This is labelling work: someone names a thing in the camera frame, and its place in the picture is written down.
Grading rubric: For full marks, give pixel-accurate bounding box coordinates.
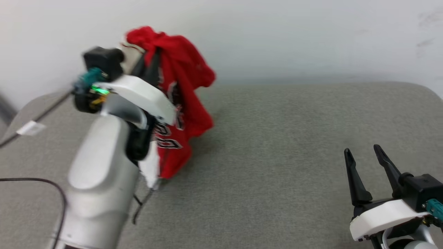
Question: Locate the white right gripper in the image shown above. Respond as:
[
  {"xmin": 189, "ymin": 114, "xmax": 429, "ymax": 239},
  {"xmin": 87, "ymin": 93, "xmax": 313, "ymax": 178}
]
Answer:
[{"xmin": 344, "ymin": 145, "xmax": 432, "ymax": 242}]

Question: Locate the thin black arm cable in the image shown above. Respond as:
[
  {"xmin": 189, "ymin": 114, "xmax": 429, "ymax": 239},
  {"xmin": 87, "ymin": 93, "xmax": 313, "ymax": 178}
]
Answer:
[{"xmin": 0, "ymin": 177, "xmax": 68, "ymax": 249}]

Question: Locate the grey fabric sofa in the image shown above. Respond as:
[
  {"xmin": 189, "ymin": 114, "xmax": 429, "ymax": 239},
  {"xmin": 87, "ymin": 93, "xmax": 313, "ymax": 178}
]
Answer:
[{"xmin": 0, "ymin": 81, "xmax": 443, "ymax": 249}]

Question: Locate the black cable with white label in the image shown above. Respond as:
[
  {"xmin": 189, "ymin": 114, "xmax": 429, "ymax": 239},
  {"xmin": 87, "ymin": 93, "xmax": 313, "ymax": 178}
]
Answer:
[{"xmin": 0, "ymin": 89, "xmax": 75, "ymax": 148}]

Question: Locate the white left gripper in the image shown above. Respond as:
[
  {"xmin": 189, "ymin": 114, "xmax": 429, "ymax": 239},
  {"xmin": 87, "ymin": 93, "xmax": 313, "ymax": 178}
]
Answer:
[{"xmin": 93, "ymin": 48, "xmax": 178, "ymax": 162}]

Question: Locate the red jersey garment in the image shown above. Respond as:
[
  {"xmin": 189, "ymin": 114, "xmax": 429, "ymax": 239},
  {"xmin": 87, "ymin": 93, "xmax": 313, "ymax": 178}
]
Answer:
[{"xmin": 120, "ymin": 26, "xmax": 217, "ymax": 189}]

